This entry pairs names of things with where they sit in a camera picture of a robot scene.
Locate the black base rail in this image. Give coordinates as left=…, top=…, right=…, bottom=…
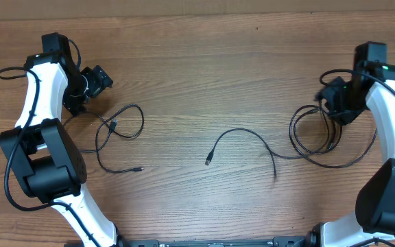
left=115, top=233, right=322, bottom=247

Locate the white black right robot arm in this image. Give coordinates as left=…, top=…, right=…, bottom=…
left=304, top=42, right=395, bottom=246

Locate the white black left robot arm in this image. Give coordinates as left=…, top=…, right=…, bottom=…
left=0, top=33, right=126, bottom=246

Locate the black cable silver plug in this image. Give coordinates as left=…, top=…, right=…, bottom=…
left=62, top=103, right=145, bottom=174

